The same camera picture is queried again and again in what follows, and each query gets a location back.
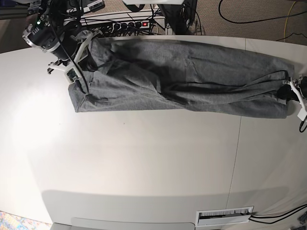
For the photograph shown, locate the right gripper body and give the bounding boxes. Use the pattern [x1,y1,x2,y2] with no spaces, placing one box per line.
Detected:
[47,30,100,73]

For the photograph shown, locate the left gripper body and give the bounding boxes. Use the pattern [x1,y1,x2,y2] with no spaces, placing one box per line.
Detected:
[285,75,307,108]

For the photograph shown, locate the grey T-shirt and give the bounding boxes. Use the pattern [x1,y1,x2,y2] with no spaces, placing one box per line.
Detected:
[68,39,295,119]

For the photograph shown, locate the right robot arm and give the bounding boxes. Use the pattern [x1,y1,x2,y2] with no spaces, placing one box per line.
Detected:
[23,0,99,66]

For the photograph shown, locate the black power strip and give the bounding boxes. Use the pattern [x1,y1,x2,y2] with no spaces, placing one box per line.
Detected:
[88,21,153,37]

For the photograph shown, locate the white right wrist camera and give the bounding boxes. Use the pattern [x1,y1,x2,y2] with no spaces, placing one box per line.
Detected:
[64,68,80,84]

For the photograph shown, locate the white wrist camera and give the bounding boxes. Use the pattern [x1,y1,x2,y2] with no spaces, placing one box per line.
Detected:
[297,108,307,121]
[64,68,80,84]

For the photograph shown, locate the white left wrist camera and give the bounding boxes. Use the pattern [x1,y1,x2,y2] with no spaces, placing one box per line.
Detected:
[297,108,307,121]

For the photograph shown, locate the yellow cable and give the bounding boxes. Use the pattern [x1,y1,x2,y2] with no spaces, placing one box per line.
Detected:
[282,0,299,41]

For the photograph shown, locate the black cables at grommet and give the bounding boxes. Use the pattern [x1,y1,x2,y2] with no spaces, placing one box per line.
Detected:
[249,204,307,225]

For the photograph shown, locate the white cable grommet tray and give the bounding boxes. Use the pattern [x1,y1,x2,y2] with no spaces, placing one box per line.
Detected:
[195,206,254,227]

